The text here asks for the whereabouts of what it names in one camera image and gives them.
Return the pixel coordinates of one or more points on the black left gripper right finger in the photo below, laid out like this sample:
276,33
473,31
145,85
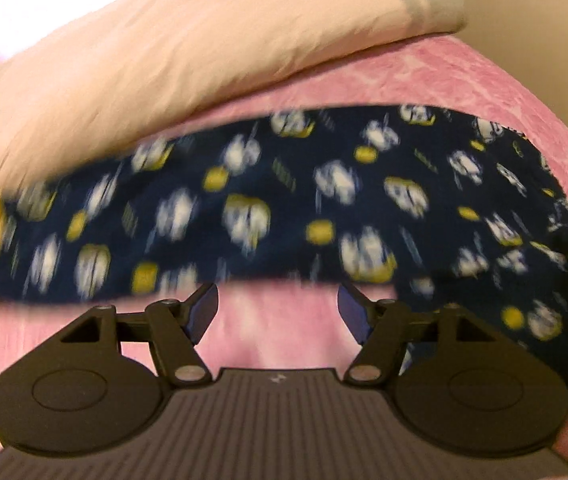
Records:
452,378

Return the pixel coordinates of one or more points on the folded beige grey quilt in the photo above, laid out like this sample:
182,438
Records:
137,67

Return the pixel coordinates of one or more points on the navy patterned fleece pajama pants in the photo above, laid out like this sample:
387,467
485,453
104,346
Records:
445,207

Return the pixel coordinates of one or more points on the pink floral bed blanket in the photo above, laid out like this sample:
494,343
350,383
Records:
289,325

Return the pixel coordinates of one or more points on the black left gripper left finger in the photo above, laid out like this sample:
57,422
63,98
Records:
105,376

